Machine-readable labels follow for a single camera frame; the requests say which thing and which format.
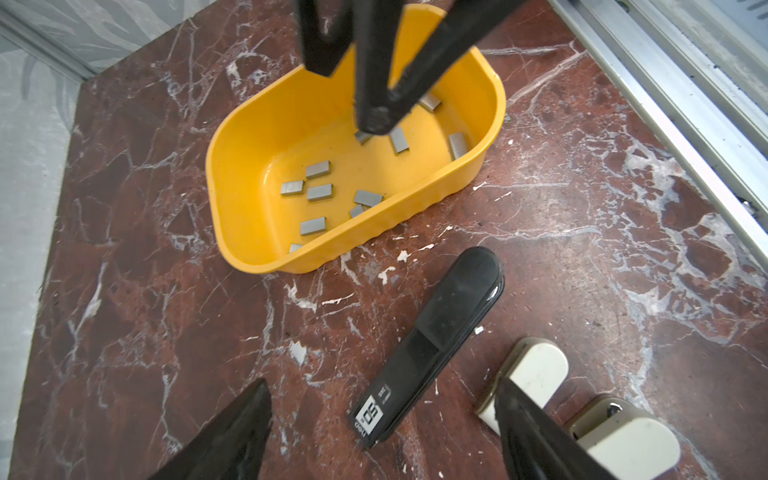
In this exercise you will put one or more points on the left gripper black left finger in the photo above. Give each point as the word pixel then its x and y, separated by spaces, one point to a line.
pixel 231 445

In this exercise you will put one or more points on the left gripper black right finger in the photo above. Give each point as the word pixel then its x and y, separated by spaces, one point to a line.
pixel 533 445

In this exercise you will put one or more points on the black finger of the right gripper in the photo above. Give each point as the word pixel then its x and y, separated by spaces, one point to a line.
pixel 380 107
pixel 322 51

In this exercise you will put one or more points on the white mini stapler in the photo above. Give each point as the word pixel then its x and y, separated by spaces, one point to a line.
pixel 626 440
pixel 537 366

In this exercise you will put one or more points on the black stapler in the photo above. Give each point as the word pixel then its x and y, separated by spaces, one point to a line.
pixel 460 301

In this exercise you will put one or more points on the grey staple strip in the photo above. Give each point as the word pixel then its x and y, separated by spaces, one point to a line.
pixel 430 102
pixel 318 169
pixel 292 188
pixel 320 192
pixel 458 145
pixel 367 198
pixel 313 226
pixel 398 140

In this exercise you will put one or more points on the yellow plastic tray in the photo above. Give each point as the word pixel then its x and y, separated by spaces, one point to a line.
pixel 302 119

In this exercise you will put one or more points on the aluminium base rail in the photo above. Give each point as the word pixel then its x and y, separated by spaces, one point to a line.
pixel 696 73

